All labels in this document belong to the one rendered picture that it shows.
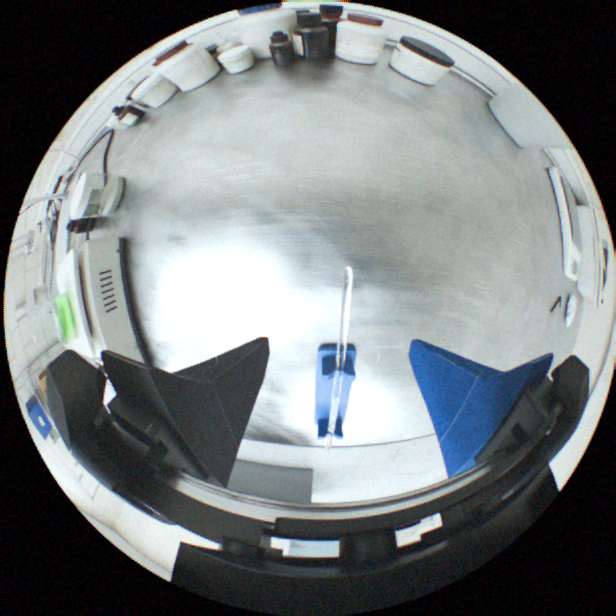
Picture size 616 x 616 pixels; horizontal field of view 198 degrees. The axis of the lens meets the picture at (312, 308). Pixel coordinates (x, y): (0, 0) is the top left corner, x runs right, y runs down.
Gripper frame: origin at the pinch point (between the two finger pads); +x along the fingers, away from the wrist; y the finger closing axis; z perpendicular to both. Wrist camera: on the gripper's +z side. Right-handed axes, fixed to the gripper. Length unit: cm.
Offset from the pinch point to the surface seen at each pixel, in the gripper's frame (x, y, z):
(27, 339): -28, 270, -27
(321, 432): 7.3, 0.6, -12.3
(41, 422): -63, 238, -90
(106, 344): 3.9, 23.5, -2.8
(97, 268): 5.1, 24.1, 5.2
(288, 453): 10.1, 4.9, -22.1
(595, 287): 1, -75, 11
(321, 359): 9.4, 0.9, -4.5
